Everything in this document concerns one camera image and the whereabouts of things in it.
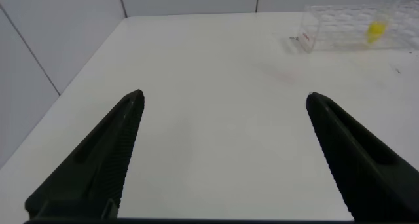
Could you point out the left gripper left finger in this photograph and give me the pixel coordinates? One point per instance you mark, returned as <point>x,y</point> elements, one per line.
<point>98,158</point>

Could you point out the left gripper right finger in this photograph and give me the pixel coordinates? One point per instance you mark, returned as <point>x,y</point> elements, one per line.
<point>360,165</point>

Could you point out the test tube with yellow pigment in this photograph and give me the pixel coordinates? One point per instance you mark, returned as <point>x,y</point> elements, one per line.
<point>375,30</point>

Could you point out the clear plastic test tube rack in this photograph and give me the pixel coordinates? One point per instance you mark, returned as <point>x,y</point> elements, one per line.
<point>337,27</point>

